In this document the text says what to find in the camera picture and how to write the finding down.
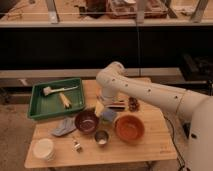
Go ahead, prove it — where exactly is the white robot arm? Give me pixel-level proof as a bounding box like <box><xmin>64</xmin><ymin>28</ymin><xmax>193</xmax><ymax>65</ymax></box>
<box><xmin>96</xmin><ymin>61</ymin><xmax>213</xmax><ymax>171</ymax></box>

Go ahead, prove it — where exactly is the black cable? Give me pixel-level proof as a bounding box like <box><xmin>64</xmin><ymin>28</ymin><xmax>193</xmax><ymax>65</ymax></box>
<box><xmin>163</xmin><ymin>114</ymin><xmax>189</xmax><ymax>171</ymax></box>

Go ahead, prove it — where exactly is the white dish brush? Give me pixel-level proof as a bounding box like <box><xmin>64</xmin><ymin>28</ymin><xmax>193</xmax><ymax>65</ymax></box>
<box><xmin>43</xmin><ymin>86</ymin><xmax>76</xmax><ymax>96</ymax></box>

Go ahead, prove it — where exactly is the purple bowl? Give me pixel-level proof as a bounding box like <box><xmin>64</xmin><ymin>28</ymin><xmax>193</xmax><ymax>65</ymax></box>
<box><xmin>74</xmin><ymin>110</ymin><xmax>99</xmax><ymax>134</ymax></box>

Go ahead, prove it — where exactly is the grey folded cloth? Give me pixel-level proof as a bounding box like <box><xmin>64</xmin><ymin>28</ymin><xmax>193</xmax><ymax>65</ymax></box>
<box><xmin>51</xmin><ymin>117</ymin><xmax>76</xmax><ymax>137</ymax></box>

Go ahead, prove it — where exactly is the small metal cup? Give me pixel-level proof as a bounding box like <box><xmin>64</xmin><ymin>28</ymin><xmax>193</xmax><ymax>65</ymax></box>
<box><xmin>94</xmin><ymin>130</ymin><xmax>109</xmax><ymax>146</ymax></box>

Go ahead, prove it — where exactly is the red orange bowl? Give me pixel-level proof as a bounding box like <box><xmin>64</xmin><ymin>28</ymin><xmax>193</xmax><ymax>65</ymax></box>
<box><xmin>114</xmin><ymin>115</ymin><xmax>145</xmax><ymax>143</ymax></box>

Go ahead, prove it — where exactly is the green plastic tray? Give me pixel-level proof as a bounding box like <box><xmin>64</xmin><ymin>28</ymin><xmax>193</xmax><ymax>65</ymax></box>
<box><xmin>28</xmin><ymin>78</ymin><xmax>85</xmax><ymax>120</ymax></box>

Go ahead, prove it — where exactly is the white round container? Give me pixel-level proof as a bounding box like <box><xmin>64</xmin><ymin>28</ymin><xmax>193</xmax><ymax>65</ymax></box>
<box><xmin>33</xmin><ymin>138</ymin><xmax>55</xmax><ymax>161</ymax></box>

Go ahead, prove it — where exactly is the wooden table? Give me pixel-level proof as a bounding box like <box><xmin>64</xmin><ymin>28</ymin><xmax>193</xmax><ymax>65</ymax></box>
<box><xmin>23</xmin><ymin>77</ymin><xmax>179</xmax><ymax>171</ymax></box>

